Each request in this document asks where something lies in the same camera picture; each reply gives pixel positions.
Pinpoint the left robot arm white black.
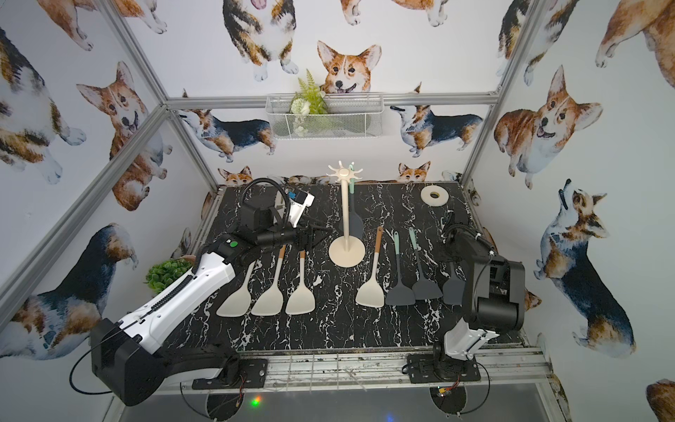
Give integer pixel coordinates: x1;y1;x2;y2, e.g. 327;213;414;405
88;178;332;406

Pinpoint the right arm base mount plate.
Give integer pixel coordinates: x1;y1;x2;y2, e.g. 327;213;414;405
401;354;482;384

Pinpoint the green potted plant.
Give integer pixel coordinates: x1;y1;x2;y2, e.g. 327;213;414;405
145;255;195;295

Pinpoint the white tape roll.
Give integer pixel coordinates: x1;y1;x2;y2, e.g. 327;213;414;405
420;185;450;207

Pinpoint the cream utensil rack stand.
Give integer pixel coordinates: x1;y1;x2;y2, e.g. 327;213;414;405
328;161;365;268

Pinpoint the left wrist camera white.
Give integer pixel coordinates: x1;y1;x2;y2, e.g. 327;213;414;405
288;191;315;228

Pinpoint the cream spoon wooden handle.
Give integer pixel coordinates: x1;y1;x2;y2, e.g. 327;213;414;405
216;262;256;318

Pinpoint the fern and white flower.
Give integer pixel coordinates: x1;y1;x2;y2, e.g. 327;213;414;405
290;70;330;137

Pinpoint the grey spatula mint handle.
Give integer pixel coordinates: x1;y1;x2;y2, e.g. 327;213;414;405
348;179;364;239
385;230;416;307

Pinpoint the cream slotted turner wooden handle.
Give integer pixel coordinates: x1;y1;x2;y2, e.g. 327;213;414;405
355;226;385;309

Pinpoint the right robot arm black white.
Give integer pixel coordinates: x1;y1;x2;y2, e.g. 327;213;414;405
441;216;526;362

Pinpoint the grey turner mint handle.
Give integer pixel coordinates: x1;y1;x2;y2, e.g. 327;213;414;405
409;228;443;301

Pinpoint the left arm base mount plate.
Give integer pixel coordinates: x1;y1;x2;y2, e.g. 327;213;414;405
192;359;269;390

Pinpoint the cream spatula wooden handle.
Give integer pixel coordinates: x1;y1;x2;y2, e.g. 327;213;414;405
251;246;286;317

